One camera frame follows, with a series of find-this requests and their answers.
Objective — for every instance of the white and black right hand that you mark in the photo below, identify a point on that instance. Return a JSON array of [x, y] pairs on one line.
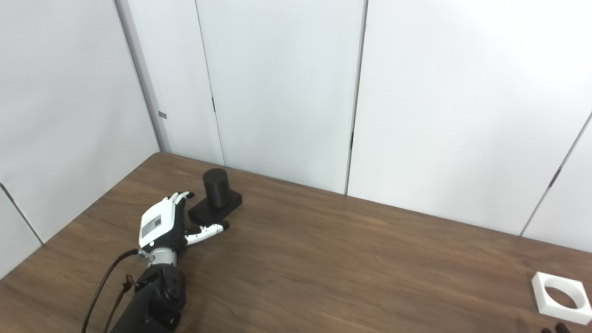
[[557, 329]]

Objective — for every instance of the white and black left hand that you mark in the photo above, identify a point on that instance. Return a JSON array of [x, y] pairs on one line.
[[159, 224]]

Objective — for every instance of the white square piece with hole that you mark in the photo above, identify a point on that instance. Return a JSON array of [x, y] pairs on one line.
[[540, 296]]

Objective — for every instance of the black peg with square base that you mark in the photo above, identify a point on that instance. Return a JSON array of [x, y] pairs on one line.
[[216, 189]]

